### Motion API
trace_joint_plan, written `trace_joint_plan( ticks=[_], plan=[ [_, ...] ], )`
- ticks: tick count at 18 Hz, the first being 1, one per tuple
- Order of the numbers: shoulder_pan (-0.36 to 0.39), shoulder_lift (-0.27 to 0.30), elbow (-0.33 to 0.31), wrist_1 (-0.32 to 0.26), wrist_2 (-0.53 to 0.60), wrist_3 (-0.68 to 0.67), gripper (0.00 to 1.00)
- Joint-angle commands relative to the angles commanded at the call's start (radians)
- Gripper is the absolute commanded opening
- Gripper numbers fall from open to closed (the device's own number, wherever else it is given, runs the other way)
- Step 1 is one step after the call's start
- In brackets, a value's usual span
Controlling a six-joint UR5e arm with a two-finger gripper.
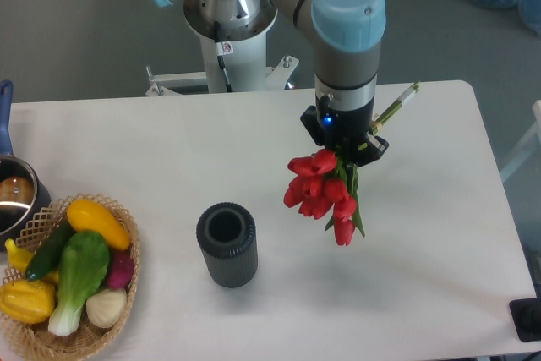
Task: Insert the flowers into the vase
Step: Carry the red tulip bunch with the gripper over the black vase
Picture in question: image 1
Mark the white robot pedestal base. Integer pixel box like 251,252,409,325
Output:
145,34,299,96

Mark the yellow squash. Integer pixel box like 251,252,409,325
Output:
66,199,131,251

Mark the woven wicker basket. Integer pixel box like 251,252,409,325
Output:
1,194,140,360

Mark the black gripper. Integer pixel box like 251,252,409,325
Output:
300,98,389,167

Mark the red tulip bouquet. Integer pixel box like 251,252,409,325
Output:
283,83,420,246

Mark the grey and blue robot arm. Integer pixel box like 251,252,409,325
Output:
154,0,388,167

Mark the orange yellow pumpkin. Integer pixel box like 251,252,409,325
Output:
1,279,56,325

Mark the magenta radish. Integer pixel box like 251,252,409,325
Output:
106,251,134,289

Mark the black device at table edge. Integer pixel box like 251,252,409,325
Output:
509,298,540,342

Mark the white frame at right edge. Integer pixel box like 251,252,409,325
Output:
500,100,540,183

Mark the dark green cucumber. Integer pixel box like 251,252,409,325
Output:
24,219,75,282

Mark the blue handled saucepan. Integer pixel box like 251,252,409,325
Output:
1,79,52,251

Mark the dark grey ribbed vase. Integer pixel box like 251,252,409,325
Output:
196,202,258,288

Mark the green bok choy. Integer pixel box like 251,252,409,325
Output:
48,231,110,336

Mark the yellow banana pepper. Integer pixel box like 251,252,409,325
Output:
5,238,59,286

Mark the white garlic bulb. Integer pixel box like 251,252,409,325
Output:
86,288,127,329

